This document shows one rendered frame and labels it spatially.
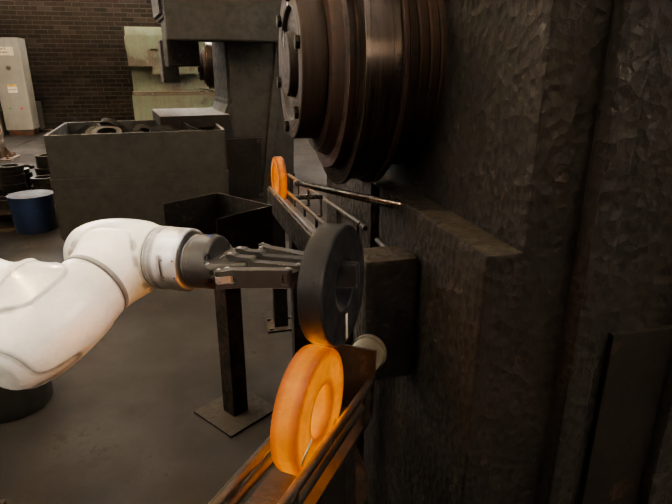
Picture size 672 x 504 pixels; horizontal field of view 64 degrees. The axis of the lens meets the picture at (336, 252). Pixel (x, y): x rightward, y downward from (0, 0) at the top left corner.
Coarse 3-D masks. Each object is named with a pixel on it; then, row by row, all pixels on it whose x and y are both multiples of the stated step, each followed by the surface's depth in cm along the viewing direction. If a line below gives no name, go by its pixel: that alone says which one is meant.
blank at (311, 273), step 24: (312, 240) 63; (336, 240) 63; (360, 240) 72; (312, 264) 61; (336, 264) 64; (360, 264) 72; (312, 288) 61; (336, 288) 71; (360, 288) 73; (312, 312) 61; (336, 312) 65; (312, 336) 64; (336, 336) 66
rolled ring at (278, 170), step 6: (276, 156) 218; (276, 162) 213; (282, 162) 214; (276, 168) 214; (282, 168) 212; (276, 174) 226; (282, 174) 212; (276, 180) 226; (282, 180) 212; (276, 186) 226; (282, 186) 213; (282, 192) 214
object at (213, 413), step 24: (168, 216) 164; (192, 216) 170; (216, 216) 177; (240, 216) 152; (264, 216) 158; (240, 240) 154; (264, 240) 161; (216, 312) 170; (240, 312) 170; (240, 336) 173; (240, 360) 175; (240, 384) 177; (216, 408) 183; (240, 408) 180; (264, 408) 183; (240, 432) 172
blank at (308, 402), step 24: (312, 360) 62; (336, 360) 68; (288, 384) 60; (312, 384) 61; (336, 384) 69; (288, 408) 59; (312, 408) 62; (336, 408) 70; (288, 432) 58; (312, 432) 67; (288, 456) 59
